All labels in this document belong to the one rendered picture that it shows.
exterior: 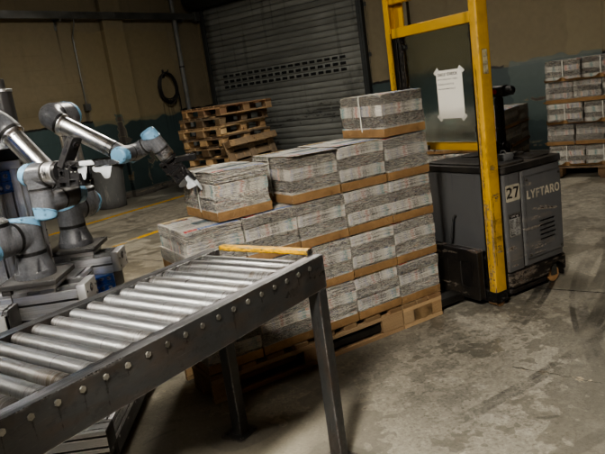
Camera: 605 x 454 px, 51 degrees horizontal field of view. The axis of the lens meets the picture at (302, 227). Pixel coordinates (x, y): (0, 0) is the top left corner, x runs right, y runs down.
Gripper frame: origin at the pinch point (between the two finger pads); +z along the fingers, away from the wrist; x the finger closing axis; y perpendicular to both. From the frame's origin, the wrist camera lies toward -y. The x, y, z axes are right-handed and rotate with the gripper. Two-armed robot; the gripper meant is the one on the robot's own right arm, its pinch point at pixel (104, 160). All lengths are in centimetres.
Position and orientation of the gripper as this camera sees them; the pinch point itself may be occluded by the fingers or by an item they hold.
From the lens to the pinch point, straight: 208.5
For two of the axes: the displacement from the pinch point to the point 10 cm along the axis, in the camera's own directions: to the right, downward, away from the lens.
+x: -4.1, 1.1, -9.0
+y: 0.8, 9.9, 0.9
